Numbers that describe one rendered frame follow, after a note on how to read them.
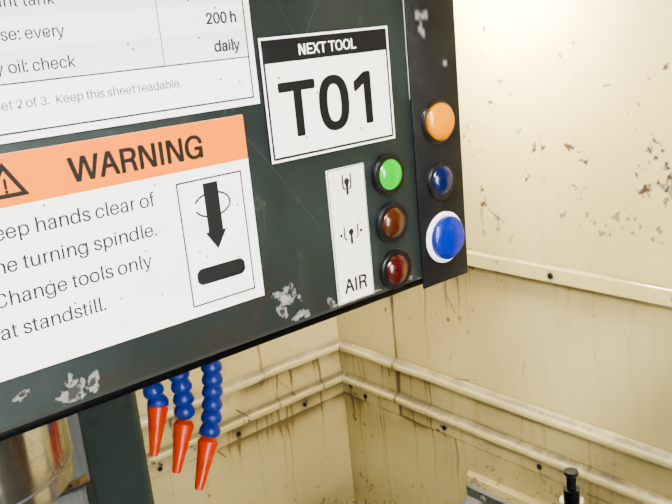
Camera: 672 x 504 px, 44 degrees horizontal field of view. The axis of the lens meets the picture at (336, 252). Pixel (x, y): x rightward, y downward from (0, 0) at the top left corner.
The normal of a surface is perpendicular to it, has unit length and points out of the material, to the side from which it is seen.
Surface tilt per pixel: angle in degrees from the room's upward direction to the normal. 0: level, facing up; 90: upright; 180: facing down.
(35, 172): 90
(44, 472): 90
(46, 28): 90
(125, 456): 90
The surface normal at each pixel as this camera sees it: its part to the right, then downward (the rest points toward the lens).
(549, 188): -0.76, 0.24
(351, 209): 0.64, 0.14
